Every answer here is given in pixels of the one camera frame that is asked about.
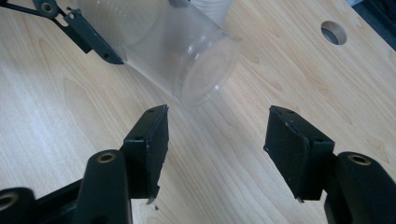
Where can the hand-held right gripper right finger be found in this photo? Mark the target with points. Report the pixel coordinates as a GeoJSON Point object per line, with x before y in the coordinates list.
{"type": "Point", "coordinates": [292, 152]}

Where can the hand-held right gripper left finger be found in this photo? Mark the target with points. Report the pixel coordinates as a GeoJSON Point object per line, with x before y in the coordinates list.
{"type": "Point", "coordinates": [149, 152]}

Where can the single clear plastic cup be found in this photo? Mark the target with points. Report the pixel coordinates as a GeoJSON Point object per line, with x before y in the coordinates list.
{"type": "Point", "coordinates": [174, 53]}

